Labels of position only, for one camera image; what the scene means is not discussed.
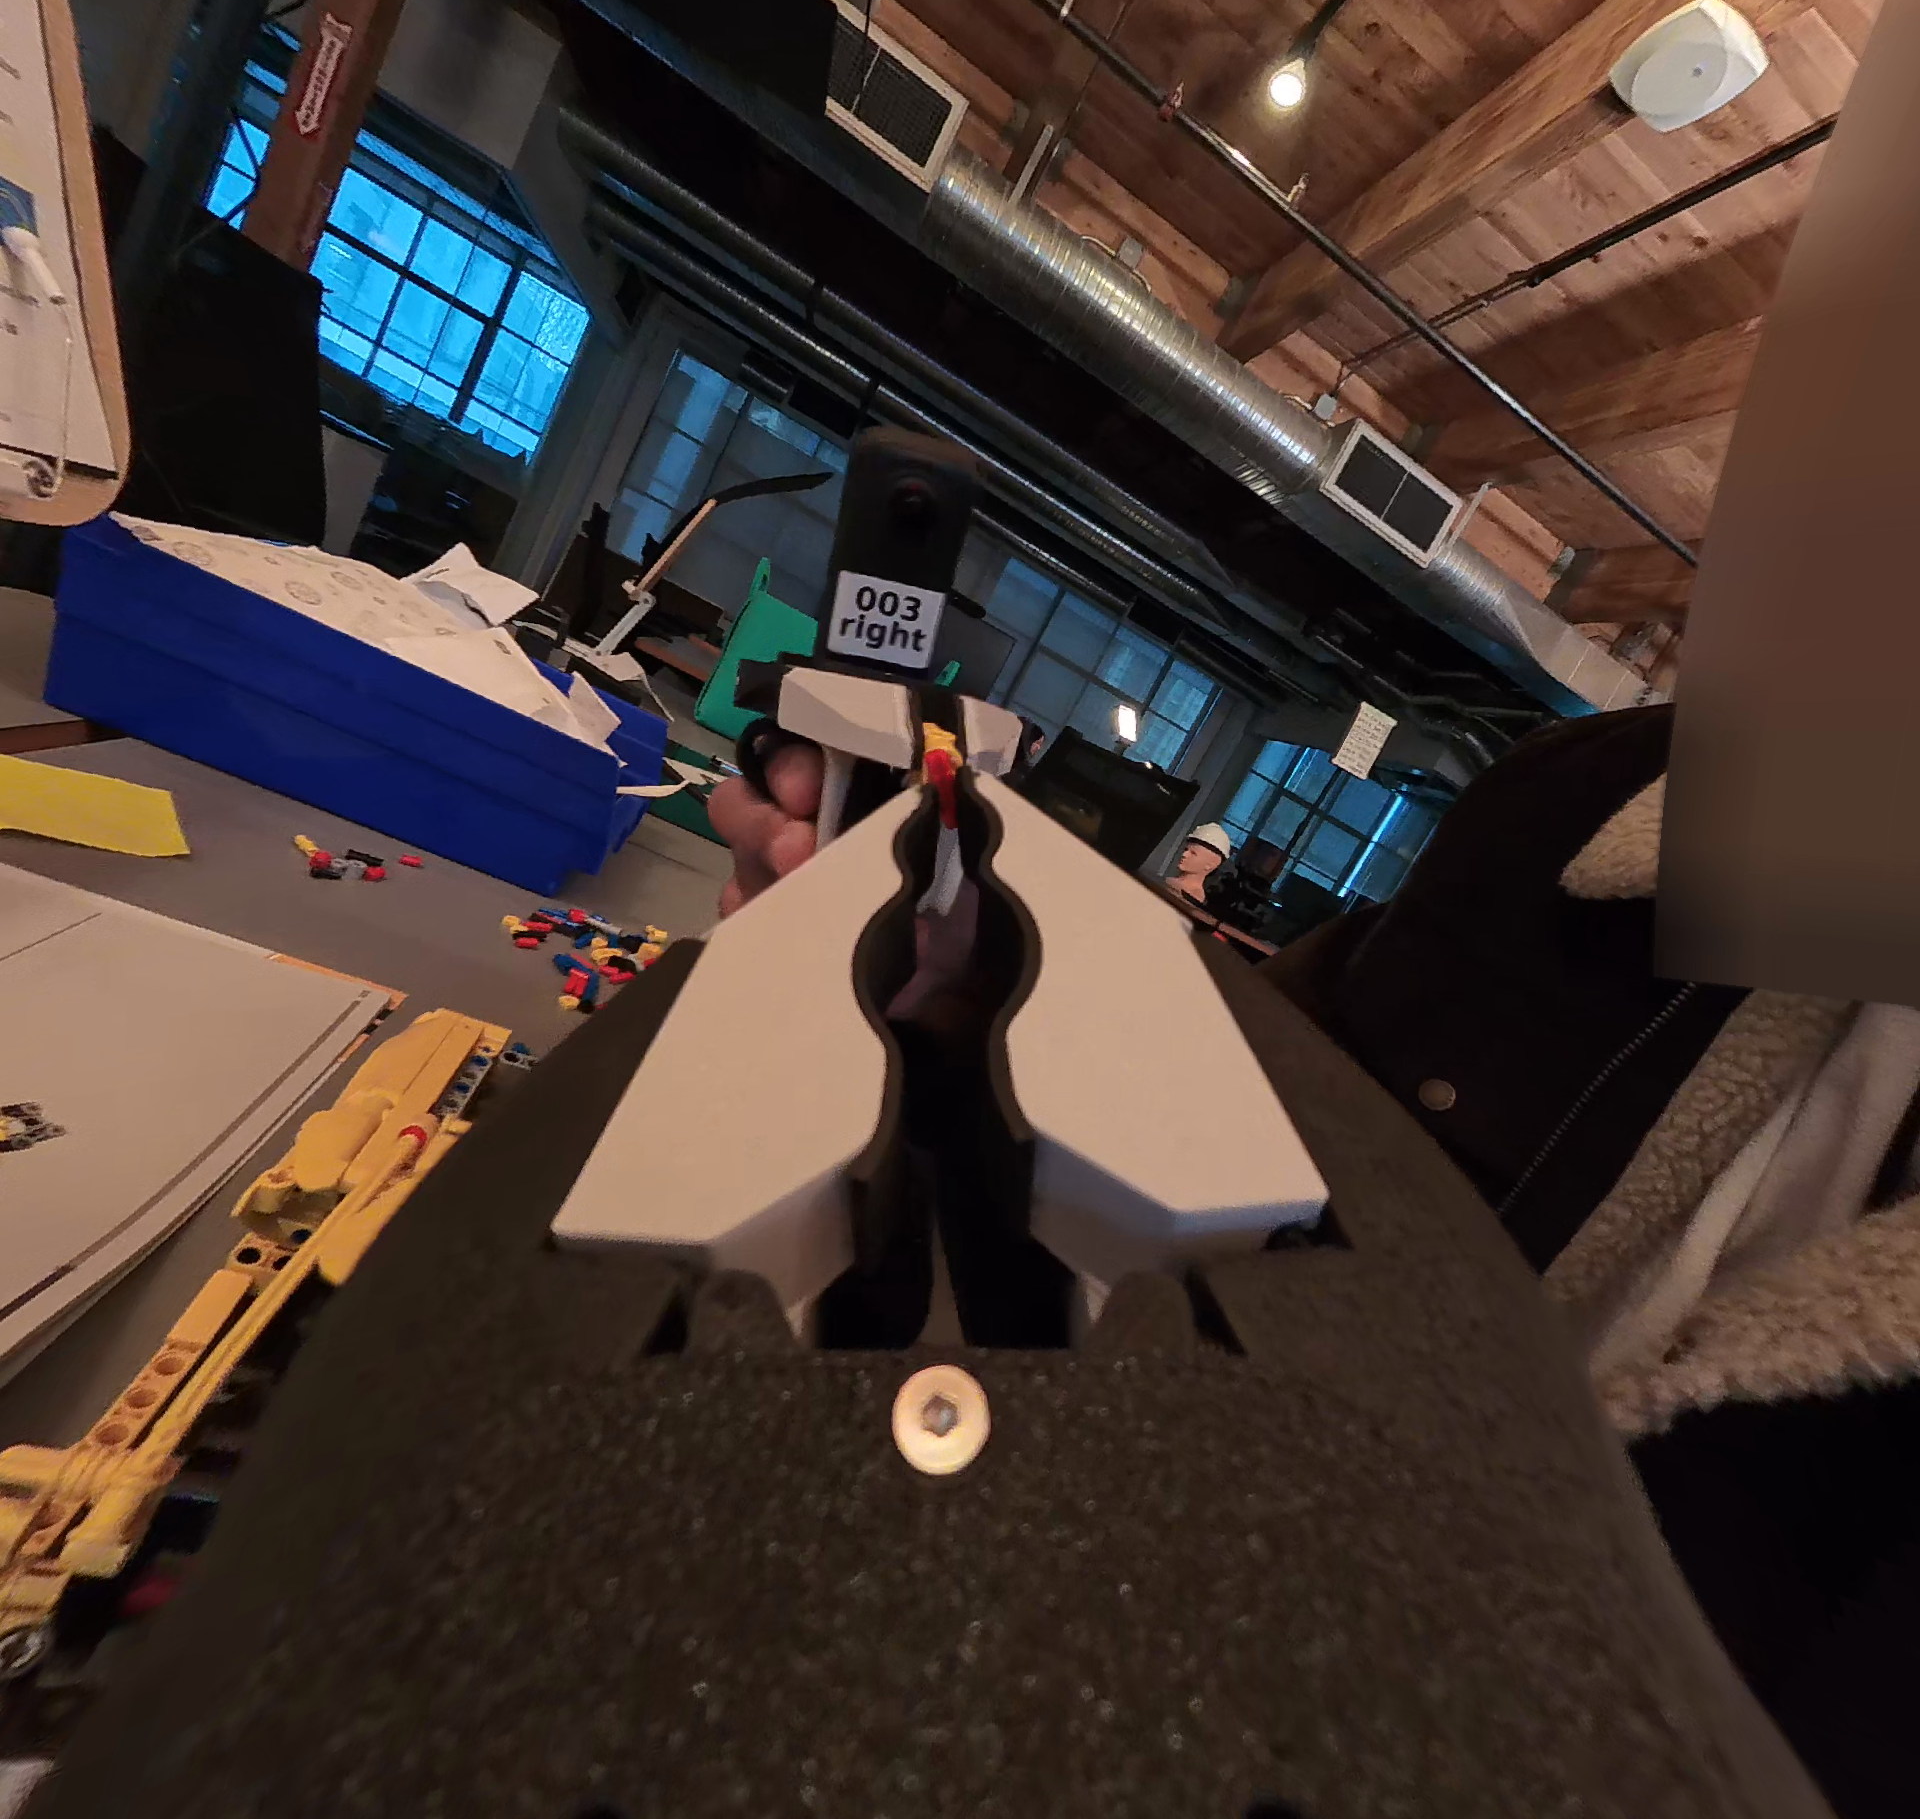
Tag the white paper notice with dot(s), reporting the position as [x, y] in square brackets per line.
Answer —
[1365, 738]

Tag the person's right hand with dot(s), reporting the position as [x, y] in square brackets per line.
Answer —
[765, 850]

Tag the silver air duct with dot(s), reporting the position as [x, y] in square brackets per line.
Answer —
[1127, 304]

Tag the white vent grille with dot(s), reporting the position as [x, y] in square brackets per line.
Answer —
[1388, 491]
[894, 100]

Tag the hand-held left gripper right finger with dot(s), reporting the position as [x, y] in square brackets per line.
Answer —
[1170, 1099]

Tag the blue plastic bin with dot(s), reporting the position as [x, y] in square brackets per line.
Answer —
[301, 738]

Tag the white document stand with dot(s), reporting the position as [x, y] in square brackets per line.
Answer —
[91, 348]

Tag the white printed paper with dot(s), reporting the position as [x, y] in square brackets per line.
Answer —
[375, 603]

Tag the printed instruction sheet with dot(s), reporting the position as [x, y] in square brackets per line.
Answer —
[39, 124]

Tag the yellow sticky note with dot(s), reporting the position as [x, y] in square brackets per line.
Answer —
[77, 807]

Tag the white ceiling speaker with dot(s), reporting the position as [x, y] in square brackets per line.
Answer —
[1688, 63]

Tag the grey desk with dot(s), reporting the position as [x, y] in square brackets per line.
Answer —
[375, 935]

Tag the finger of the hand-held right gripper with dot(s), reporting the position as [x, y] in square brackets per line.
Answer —
[994, 731]
[847, 717]

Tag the small red black brick cluster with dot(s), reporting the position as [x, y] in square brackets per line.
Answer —
[338, 864]

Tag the black upright panel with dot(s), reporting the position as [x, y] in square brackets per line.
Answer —
[224, 395]

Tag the yellow brick car model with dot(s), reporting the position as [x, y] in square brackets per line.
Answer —
[361, 1144]

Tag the black pipe bundle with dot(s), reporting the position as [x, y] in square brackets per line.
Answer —
[752, 274]

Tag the large glass partition window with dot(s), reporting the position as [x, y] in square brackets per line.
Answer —
[1080, 649]

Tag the green board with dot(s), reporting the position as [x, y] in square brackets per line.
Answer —
[752, 664]

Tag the building instruction booklet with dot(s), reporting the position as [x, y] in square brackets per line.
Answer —
[149, 1069]

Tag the pile of coloured brick pins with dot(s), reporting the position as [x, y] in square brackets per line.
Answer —
[586, 950]

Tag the blue-lit paned window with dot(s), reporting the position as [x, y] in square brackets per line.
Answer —
[420, 304]

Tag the person's legs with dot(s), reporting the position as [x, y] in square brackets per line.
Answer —
[1802, 1624]

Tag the black-headed desk lamp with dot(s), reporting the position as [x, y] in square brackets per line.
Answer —
[668, 571]

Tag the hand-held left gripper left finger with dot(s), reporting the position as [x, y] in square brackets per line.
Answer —
[719, 1099]

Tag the small yellow lego subassembly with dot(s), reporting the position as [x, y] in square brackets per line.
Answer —
[935, 733]

